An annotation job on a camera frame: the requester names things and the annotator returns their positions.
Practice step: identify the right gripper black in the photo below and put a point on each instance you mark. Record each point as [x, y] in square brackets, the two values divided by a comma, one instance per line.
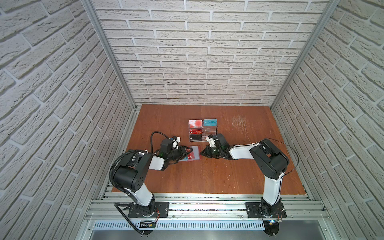
[207, 148]

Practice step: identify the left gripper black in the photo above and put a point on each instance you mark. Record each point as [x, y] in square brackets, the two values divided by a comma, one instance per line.
[183, 151]

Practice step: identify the red leather card wallet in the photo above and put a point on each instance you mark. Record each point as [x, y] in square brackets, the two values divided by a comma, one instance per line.
[195, 155]

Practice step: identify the clear acrylic card display stand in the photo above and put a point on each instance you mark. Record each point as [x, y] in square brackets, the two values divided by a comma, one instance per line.
[206, 132]

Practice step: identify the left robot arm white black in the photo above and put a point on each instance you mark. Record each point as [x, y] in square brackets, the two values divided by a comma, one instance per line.
[129, 171]

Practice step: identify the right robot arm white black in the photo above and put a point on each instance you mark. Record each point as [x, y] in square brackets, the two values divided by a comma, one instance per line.
[270, 159]

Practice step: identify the black VIP card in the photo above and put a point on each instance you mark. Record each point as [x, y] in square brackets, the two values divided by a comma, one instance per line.
[195, 138]

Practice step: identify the red VIP card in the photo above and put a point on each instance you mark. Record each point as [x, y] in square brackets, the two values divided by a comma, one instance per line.
[196, 131]

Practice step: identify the white red circle card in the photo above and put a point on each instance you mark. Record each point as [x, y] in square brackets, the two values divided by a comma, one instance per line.
[195, 123]

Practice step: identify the teal VIP card in stand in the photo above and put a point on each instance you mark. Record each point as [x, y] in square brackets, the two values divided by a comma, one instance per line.
[210, 122]

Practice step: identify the small circuit board left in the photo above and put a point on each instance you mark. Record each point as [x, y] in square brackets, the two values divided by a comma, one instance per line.
[147, 225]

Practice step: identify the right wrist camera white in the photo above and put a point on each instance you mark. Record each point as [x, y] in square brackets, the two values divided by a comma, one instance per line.
[211, 141]

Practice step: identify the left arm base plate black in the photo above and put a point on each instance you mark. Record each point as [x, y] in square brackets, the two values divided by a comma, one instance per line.
[157, 209]

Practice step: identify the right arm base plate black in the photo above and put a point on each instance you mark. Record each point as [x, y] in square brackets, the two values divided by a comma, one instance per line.
[263, 210]

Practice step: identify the aluminium mounting rail frame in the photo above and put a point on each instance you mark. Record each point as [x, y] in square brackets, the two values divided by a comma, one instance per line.
[206, 212]

